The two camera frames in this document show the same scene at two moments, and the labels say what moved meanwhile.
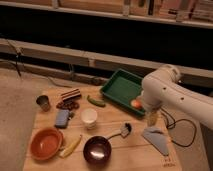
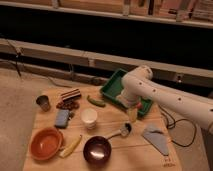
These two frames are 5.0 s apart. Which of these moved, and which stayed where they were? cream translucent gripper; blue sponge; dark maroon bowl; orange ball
Moved: cream translucent gripper
Stayed: orange ball; blue sponge; dark maroon bowl
